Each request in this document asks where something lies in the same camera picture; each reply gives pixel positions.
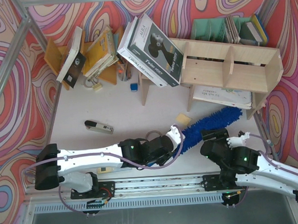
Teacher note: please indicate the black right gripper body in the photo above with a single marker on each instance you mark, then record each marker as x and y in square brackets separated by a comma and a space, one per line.
[214, 137]

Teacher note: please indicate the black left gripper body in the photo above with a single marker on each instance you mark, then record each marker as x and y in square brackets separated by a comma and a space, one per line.
[163, 150]

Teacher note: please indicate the blue microfibre duster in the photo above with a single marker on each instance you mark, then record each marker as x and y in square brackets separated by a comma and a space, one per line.
[218, 120]

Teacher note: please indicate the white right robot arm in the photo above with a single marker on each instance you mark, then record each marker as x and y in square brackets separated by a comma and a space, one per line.
[241, 166]

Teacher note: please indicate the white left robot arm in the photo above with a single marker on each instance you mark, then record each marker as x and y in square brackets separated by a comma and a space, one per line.
[78, 169]

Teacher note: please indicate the wooden bookshelf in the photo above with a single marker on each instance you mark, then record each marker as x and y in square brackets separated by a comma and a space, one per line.
[232, 66]

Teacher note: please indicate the yellow sticky note pad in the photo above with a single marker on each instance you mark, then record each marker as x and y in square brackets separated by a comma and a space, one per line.
[183, 119]

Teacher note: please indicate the spiral notebook under shelf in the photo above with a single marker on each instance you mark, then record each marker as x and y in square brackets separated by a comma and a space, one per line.
[229, 97]

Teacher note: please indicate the beige calculator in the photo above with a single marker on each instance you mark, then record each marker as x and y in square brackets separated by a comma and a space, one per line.
[102, 170]

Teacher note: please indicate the blue stamp block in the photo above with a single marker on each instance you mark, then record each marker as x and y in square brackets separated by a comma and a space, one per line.
[134, 87]

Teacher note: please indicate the pencils bundle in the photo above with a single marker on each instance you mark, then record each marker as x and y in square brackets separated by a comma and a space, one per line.
[124, 71]

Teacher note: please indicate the brown card stack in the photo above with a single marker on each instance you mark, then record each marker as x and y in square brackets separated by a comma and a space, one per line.
[231, 31]

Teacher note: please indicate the white Chokladfabriken book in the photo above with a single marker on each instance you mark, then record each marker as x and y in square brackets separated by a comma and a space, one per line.
[133, 59]

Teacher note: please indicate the black white Twins story book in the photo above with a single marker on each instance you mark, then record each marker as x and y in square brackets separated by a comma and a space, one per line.
[149, 46]

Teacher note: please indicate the green desk organiser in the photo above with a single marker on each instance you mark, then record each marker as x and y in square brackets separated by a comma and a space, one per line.
[215, 30]

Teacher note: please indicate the yellow worn books stack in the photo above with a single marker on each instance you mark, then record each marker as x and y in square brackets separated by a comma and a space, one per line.
[100, 55]

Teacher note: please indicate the white book with black cover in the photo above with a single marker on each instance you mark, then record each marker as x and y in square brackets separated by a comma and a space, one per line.
[72, 60]

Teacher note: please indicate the grey book in organiser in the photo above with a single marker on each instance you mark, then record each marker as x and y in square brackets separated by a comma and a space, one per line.
[249, 35]

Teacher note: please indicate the blue yellow book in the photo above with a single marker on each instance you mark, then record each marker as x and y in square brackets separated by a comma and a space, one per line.
[259, 26]

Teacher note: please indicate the yellow wooden book stand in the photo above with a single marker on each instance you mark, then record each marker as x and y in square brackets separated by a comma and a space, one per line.
[53, 56]

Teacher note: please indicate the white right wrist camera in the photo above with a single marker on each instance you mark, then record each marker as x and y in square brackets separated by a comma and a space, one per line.
[237, 141]

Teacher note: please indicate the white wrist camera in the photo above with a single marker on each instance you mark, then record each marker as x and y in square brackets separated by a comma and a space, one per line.
[237, 141]
[175, 136]

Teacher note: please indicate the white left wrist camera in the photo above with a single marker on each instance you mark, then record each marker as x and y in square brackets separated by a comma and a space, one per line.
[175, 136]

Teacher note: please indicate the padlock with ring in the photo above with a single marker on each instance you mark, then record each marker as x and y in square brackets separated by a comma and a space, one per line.
[92, 84]

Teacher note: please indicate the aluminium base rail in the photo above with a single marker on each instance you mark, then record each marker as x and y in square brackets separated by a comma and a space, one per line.
[135, 193]

